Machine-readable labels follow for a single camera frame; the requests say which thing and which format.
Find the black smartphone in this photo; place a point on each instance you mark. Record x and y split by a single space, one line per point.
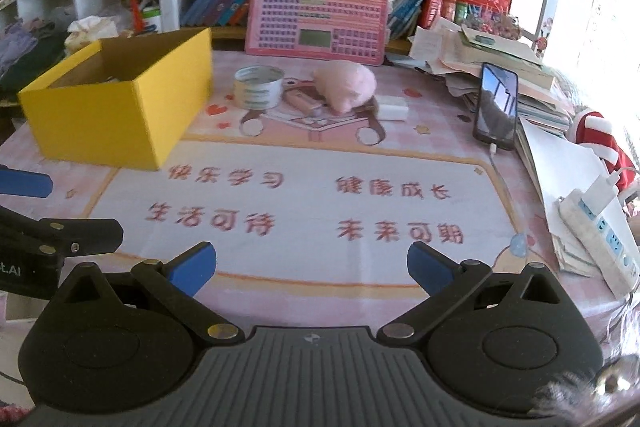
496 113

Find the red white striped cloth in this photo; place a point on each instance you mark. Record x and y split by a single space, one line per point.
590 129

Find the stack of papers and books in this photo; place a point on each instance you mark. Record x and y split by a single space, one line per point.
447 49

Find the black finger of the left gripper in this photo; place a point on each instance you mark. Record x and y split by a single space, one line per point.
69 237

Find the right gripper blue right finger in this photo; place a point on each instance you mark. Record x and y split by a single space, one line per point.
448 284

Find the pink cartoon desk mat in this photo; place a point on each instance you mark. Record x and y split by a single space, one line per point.
311 219

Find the white eraser block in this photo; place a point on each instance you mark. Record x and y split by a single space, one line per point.
391 108

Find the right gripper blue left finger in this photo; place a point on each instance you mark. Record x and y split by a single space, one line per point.
173 285

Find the white power strip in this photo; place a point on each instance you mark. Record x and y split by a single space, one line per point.
612 249

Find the pink learning keyboard tablet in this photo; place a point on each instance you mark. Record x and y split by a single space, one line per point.
352 30

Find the pile of dark clothes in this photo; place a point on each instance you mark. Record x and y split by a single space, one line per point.
28 53

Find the small pink stapler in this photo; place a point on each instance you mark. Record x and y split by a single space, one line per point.
303 102

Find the yellow cardboard box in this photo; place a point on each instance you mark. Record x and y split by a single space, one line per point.
121 102

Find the pink plush pig toy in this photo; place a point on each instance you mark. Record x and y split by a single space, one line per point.
344 84

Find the red toy bottle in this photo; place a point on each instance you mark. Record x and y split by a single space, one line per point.
137 19

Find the white tissue pack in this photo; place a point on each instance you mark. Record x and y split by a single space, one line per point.
81 33

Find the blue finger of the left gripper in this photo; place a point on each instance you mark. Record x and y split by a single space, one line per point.
24 183

